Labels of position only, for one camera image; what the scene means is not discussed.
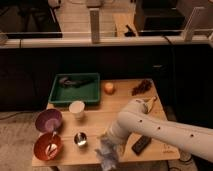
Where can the grey towel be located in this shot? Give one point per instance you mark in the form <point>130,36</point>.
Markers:
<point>108,153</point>

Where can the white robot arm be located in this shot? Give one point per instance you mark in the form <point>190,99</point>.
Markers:
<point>193,139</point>

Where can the white plastic cup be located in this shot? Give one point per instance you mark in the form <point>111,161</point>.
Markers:
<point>76,108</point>

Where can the small metal cup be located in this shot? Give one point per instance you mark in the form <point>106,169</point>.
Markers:
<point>80,139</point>

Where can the dark object in tray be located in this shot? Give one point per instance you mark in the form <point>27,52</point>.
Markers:
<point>67,82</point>

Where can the bunch of dark grapes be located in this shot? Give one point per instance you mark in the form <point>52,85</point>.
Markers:
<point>143,87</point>

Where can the green plastic tray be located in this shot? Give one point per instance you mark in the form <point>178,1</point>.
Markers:
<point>90,93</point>

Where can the purple bowl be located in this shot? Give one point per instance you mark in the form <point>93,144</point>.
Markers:
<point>48,120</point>

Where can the black remote control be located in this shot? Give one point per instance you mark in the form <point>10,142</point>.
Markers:
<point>141,144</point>

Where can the red bowl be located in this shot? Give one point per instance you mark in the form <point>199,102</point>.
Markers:
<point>47,147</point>

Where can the white spoon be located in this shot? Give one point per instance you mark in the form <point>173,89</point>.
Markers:
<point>50,142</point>

